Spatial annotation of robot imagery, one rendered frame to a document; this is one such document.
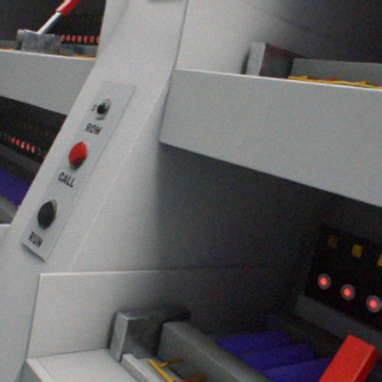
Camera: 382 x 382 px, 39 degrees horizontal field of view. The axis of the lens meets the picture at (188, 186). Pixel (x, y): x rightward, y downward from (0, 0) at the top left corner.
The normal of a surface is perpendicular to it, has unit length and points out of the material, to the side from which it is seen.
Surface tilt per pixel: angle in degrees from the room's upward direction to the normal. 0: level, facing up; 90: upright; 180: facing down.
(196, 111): 109
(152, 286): 90
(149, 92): 90
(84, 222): 90
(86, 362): 19
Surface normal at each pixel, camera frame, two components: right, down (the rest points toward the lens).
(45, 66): -0.77, -0.07
